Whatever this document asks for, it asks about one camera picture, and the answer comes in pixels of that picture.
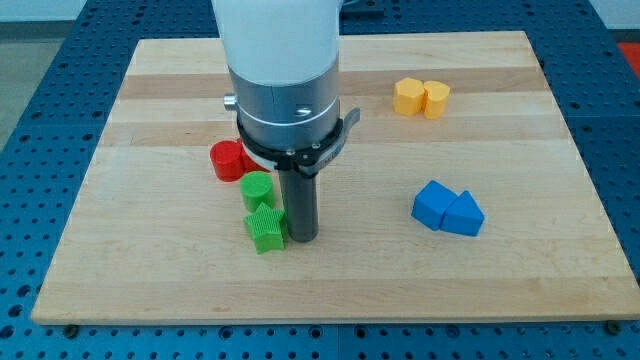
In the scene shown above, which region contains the yellow heart block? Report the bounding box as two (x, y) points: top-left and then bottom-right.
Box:
(423, 80), (451, 120)

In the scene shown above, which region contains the yellow hexagon block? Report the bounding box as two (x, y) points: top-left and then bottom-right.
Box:
(393, 78), (425, 116)

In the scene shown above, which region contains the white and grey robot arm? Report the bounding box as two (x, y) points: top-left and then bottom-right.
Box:
(212, 0), (359, 178)

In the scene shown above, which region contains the green cylinder block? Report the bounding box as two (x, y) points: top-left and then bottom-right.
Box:
(240, 171), (275, 212)

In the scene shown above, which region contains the blue cube block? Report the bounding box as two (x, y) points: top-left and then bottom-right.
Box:
(411, 180), (457, 231)

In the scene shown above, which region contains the red cylinder block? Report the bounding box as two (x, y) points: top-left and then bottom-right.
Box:
(210, 140), (245, 182)

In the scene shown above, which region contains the red star block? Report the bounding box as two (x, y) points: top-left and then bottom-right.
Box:
(236, 138), (269, 173)

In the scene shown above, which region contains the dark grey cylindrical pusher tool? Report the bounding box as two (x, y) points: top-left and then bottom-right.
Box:
(278, 170), (319, 243)

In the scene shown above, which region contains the blue triangle block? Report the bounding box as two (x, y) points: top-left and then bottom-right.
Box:
(440, 190), (485, 237)

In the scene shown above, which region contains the wooden board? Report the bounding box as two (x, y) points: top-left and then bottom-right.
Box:
(31, 31), (639, 325)

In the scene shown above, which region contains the green star block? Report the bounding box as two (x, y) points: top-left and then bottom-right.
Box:
(244, 203), (287, 255)

